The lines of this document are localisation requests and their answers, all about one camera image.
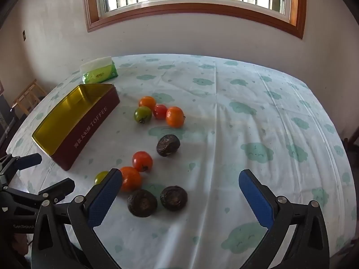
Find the maroon tin box gold inside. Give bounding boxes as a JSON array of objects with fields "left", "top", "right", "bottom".
[{"left": 32, "top": 83, "right": 120, "bottom": 171}]

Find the green tissue pack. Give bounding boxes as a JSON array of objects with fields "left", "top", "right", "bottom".
[{"left": 79, "top": 56, "right": 119, "bottom": 85}]

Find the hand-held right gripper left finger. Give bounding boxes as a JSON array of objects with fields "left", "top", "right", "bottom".
[{"left": 31, "top": 168, "right": 124, "bottom": 269}]

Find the large red tomato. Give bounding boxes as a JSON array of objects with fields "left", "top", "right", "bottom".
[{"left": 132, "top": 151, "right": 153, "bottom": 172}]

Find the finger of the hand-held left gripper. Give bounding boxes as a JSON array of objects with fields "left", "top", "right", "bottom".
[
  {"left": 0, "top": 153, "right": 42, "bottom": 185},
  {"left": 0, "top": 178, "right": 76, "bottom": 210}
]

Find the cloud printed tablecloth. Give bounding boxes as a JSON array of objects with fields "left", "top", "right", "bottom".
[{"left": 6, "top": 54, "right": 354, "bottom": 269}]

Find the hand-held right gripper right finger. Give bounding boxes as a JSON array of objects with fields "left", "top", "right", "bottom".
[{"left": 238, "top": 169, "right": 330, "bottom": 269}]

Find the wooden chair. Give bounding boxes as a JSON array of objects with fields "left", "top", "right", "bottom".
[{"left": 11, "top": 79, "right": 48, "bottom": 116}]

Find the orange tomato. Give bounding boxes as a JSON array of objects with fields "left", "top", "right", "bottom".
[{"left": 139, "top": 96, "right": 157, "bottom": 111}]

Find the mandarin orange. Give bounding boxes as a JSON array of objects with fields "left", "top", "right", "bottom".
[
  {"left": 119, "top": 166, "right": 142, "bottom": 192},
  {"left": 166, "top": 106, "right": 186, "bottom": 129}
]

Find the small green tomato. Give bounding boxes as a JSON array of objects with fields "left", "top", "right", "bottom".
[{"left": 94, "top": 171, "right": 110, "bottom": 185}]

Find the wooden framed window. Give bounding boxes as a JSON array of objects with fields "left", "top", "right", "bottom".
[{"left": 82, "top": 0, "right": 307, "bottom": 40}]

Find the large green tomato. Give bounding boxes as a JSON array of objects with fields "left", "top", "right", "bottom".
[{"left": 134, "top": 106, "right": 153, "bottom": 124}]

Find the dark wooden furniture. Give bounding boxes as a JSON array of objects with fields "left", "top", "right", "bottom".
[{"left": 345, "top": 126, "right": 359, "bottom": 153}]

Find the dark wrinkled passion fruit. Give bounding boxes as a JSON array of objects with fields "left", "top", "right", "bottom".
[
  {"left": 160, "top": 185, "right": 188, "bottom": 212},
  {"left": 156, "top": 134, "right": 181, "bottom": 158},
  {"left": 127, "top": 189, "right": 158, "bottom": 217}
]

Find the small red tomato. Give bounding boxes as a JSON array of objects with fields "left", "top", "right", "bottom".
[{"left": 153, "top": 104, "right": 168, "bottom": 120}]

